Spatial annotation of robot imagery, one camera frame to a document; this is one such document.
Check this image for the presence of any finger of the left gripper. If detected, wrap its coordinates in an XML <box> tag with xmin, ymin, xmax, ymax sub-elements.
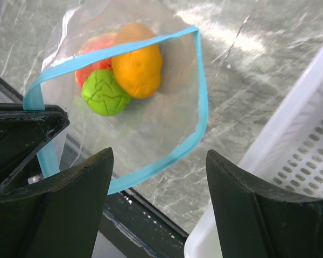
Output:
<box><xmin>0</xmin><ymin>103</ymin><xmax>69</xmax><ymax>194</ymax></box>

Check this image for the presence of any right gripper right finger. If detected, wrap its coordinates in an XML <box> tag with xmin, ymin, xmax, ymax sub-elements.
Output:
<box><xmin>206</xmin><ymin>150</ymin><xmax>323</xmax><ymax>257</ymax></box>

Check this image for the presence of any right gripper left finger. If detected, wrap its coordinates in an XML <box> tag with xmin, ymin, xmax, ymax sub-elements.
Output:
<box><xmin>0</xmin><ymin>148</ymin><xmax>114</xmax><ymax>257</ymax></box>

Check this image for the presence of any light green wrinkled fruit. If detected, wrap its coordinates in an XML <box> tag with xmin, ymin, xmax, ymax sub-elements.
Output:
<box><xmin>81</xmin><ymin>69</ymin><xmax>131</xmax><ymax>116</ymax></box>

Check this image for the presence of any watermelon slice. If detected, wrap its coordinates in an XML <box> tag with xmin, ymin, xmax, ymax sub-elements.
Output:
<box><xmin>74</xmin><ymin>33</ymin><xmax>118</xmax><ymax>91</ymax></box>

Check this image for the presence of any clear zip bag blue zipper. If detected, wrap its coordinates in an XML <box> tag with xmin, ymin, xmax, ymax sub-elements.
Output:
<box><xmin>23</xmin><ymin>1</ymin><xmax>208</xmax><ymax>194</ymax></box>

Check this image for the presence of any yellow mango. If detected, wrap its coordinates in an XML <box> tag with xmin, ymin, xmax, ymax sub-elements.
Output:
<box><xmin>111</xmin><ymin>22</ymin><xmax>163</xmax><ymax>99</ymax></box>

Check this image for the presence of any white plastic basket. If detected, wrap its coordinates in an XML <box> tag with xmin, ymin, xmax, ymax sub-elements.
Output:
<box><xmin>184</xmin><ymin>46</ymin><xmax>323</xmax><ymax>257</ymax></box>

